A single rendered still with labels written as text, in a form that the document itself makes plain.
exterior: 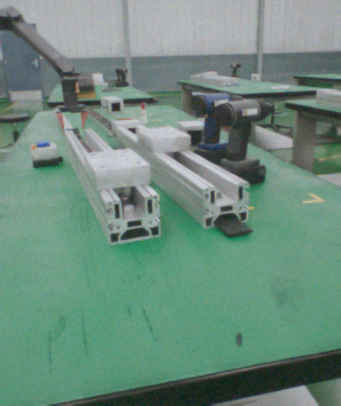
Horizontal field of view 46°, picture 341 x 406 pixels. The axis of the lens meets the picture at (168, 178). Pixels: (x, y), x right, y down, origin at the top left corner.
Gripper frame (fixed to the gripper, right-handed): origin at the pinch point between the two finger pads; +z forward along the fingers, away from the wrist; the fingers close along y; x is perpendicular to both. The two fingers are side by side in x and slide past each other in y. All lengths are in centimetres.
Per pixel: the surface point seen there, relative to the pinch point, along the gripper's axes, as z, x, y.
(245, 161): 0, -81, 31
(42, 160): 3.7, -35.3, -15.9
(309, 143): 38, 65, 179
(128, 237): 6, -99, -6
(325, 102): 5, 40, 168
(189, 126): -3, -38, 35
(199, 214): 4, -99, 9
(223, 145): 0, -59, 37
